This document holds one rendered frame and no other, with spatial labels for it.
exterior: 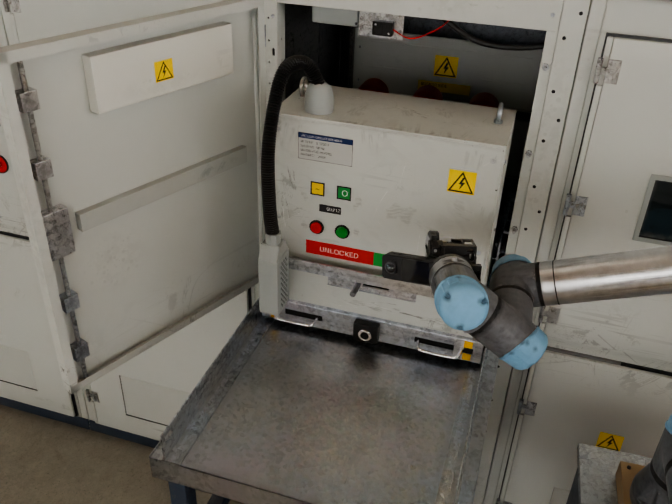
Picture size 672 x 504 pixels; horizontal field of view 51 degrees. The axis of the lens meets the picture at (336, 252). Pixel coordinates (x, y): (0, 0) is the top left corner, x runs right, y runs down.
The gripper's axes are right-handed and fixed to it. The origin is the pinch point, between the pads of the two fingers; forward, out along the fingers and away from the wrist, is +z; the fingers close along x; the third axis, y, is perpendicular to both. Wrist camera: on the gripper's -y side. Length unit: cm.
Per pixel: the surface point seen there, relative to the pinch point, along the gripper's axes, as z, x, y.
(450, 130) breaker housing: 11.2, 20.7, 4.4
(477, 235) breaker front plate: 9.6, -0.6, 11.3
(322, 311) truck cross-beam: 24.0, -24.3, -21.4
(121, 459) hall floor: 78, -103, -93
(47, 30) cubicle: 47, 39, -92
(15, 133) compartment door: -13, 21, -73
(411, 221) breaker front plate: 13.0, 1.1, -2.3
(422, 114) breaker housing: 19.3, 23.0, -0.7
